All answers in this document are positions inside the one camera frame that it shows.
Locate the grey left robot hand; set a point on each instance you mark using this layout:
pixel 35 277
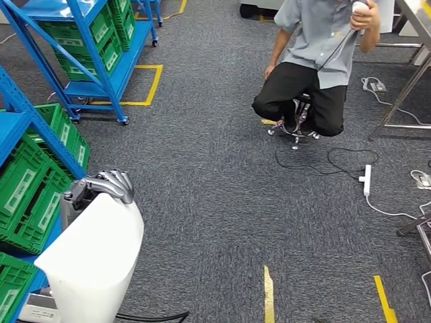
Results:
pixel 111 183

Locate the white plastic cover part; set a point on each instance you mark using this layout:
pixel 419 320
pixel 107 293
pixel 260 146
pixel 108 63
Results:
pixel 94 258

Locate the white handheld controller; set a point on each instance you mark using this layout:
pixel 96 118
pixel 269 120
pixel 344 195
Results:
pixel 360 6

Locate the blue metal shelf rack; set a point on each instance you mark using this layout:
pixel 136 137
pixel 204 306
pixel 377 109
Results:
pixel 15 127

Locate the green plastic crate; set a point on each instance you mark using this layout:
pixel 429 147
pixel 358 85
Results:
pixel 50 214
pixel 13 285
pixel 124 26
pixel 20 191
pixel 74 31
pixel 63 129
pixel 84 67

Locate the blue wheeled metal rack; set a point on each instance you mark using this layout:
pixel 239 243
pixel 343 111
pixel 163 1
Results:
pixel 134 49

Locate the worn yellow floor tape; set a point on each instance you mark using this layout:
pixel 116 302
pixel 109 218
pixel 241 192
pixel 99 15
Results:
pixel 269 298

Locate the chrome swivel stool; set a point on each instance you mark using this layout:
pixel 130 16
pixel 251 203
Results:
pixel 296 133

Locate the person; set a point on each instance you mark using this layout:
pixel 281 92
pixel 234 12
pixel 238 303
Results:
pixel 320 44

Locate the white power strip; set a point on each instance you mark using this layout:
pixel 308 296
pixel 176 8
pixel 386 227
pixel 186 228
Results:
pixel 367 180

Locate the grey plug adapter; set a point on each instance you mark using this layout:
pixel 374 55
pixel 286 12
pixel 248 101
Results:
pixel 379 87

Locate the white cabinet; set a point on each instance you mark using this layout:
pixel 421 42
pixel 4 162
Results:
pixel 387 18

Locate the stainless steel table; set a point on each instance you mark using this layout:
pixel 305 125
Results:
pixel 417 18

